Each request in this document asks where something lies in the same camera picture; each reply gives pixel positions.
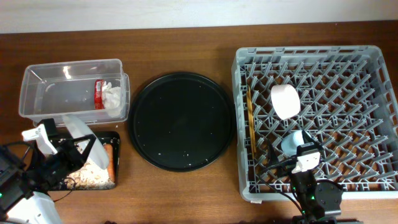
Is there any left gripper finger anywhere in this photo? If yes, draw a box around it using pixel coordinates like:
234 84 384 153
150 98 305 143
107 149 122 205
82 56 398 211
73 134 96 164
51 138 80 152

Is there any white plate with food scraps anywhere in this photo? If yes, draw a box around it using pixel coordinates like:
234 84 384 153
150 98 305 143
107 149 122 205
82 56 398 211
61 113 110 170

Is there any orange carrot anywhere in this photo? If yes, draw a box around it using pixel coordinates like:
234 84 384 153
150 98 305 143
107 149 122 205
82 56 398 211
104 144 116 183

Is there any light blue plastic cup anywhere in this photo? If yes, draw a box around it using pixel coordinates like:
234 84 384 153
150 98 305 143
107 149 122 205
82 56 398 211
281 130 314 157

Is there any red snack wrapper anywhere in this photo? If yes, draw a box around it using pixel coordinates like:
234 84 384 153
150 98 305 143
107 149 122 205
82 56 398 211
94 80 104 110

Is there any white tissue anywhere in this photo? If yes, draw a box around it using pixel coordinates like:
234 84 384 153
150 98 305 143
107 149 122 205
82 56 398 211
101 81 121 109

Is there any wooden chopstick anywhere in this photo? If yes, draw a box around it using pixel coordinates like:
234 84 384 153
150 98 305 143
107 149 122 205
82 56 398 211
247 87 256 155
246 85 256 157

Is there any pink bowl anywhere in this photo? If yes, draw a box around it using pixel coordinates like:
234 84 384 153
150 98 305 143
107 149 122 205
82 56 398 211
271 84 300 120

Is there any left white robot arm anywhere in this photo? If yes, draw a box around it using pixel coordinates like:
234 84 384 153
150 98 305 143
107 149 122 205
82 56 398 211
1 134 96 223

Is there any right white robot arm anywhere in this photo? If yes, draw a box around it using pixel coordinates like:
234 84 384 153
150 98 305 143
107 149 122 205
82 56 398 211
267 142 343 223

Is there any grey dishwasher rack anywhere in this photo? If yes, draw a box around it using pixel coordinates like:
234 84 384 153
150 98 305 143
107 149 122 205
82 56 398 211
231 45 397 203

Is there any black rectangular tray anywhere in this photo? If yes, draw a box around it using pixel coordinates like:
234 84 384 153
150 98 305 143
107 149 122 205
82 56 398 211
51 131 120 191

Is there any pile of food scraps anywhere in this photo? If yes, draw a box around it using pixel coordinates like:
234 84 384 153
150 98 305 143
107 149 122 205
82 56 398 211
63 159 116 190

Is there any clear plastic bin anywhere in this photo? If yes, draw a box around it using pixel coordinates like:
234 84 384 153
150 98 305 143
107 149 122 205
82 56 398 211
19 58 130 126

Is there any round black tray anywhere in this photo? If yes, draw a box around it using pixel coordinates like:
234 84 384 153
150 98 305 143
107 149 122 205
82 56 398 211
127 72 236 172

